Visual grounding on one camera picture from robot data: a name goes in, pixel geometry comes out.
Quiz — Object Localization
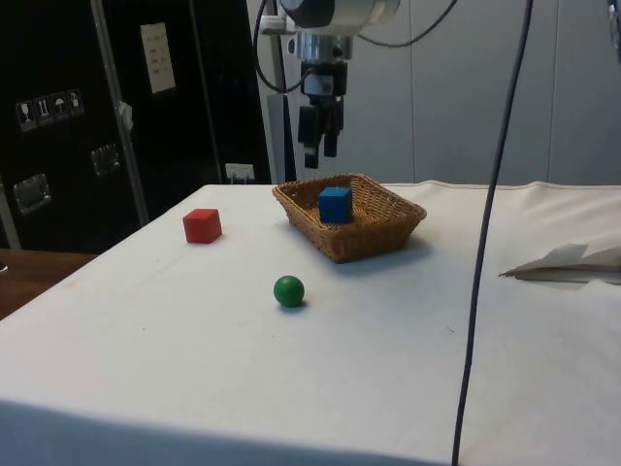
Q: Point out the green ball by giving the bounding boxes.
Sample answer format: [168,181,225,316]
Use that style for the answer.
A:
[273,275,307,309]

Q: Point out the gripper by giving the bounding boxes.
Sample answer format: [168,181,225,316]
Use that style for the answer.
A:
[296,59,349,169]

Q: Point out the black cable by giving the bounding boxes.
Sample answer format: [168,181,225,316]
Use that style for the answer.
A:
[357,0,459,49]
[252,0,306,96]
[449,0,536,466]

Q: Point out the red cube block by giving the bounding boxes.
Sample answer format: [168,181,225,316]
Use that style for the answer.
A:
[181,208,224,244]

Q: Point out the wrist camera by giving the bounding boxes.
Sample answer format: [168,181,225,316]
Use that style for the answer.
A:
[258,14,298,36]

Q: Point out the pale grey locker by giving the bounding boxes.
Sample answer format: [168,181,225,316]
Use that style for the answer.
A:
[245,0,413,185]
[547,0,621,186]

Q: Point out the wicker basket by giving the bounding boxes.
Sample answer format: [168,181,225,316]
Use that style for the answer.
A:
[271,172,429,265]

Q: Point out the blue cube block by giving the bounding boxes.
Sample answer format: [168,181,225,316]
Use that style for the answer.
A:
[317,185,353,225]

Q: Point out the black cabinet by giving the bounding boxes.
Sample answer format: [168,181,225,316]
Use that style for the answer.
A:
[0,0,274,254]

